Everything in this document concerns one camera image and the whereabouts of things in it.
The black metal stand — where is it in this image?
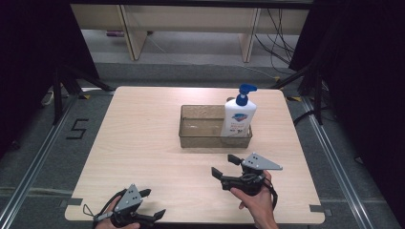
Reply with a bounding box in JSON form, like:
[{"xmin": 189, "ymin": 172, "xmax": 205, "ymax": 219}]
[
  {"xmin": 52, "ymin": 64, "xmax": 116, "ymax": 125},
  {"xmin": 270, "ymin": 63, "xmax": 324, "ymax": 126}
]

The black curtain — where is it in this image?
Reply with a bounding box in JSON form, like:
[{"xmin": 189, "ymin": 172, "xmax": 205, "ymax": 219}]
[
  {"xmin": 0, "ymin": 0, "xmax": 100, "ymax": 158},
  {"xmin": 288, "ymin": 0, "xmax": 405, "ymax": 220}
]

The grey tape strip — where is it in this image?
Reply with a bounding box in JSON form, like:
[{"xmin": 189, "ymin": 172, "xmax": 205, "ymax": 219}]
[
  {"xmin": 309, "ymin": 204, "xmax": 332, "ymax": 218},
  {"xmin": 59, "ymin": 198, "xmax": 84, "ymax": 208}
]

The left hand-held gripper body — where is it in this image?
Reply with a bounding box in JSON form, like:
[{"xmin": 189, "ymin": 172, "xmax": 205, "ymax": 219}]
[{"xmin": 94, "ymin": 183, "xmax": 151, "ymax": 229}]

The clear brown plastic storage box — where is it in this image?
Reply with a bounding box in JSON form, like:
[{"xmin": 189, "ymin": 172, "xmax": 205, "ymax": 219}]
[{"xmin": 178, "ymin": 104, "xmax": 253, "ymax": 149}]

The person's right hand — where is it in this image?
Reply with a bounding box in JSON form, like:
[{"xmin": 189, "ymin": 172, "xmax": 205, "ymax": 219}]
[{"xmin": 229, "ymin": 170, "xmax": 276, "ymax": 220}]

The white pump bottle blue cap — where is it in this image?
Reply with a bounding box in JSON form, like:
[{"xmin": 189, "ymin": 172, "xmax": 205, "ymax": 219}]
[{"xmin": 220, "ymin": 83, "xmax": 258, "ymax": 138}]

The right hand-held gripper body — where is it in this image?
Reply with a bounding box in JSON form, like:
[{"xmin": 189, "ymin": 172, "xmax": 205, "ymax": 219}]
[{"xmin": 220, "ymin": 153, "xmax": 284, "ymax": 197}]

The black strap of right gripper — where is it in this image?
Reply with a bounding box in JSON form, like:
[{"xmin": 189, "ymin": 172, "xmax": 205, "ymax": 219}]
[{"xmin": 263, "ymin": 177, "xmax": 279, "ymax": 210}]

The aluminium floor rail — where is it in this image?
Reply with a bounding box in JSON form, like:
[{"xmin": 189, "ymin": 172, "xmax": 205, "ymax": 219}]
[
  {"xmin": 300, "ymin": 96, "xmax": 376, "ymax": 229},
  {"xmin": 0, "ymin": 92, "xmax": 79, "ymax": 229}
]

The light wooden desk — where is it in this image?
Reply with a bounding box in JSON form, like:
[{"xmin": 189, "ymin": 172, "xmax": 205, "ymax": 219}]
[{"xmin": 70, "ymin": 3, "xmax": 309, "ymax": 63}]

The bundle of black cables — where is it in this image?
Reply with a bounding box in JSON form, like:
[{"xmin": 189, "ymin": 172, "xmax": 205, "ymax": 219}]
[{"xmin": 254, "ymin": 8, "xmax": 297, "ymax": 74}]

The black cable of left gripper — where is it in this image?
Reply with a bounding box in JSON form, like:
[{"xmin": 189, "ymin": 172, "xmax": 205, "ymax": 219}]
[{"xmin": 82, "ymin": 189, "xmax": 128, "ymax": 223}]

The thick black floor cable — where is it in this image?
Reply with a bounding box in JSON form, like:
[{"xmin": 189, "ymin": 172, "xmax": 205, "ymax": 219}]
[{"xmin": 292, "ymin": 108, "xmax": 317, "ymax": 127}]

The person's left hand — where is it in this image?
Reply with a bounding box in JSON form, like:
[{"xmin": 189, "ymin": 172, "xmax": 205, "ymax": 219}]
[{"xmin": 95, "ymin": 196, "xmax": 141, "ymax": 229}]

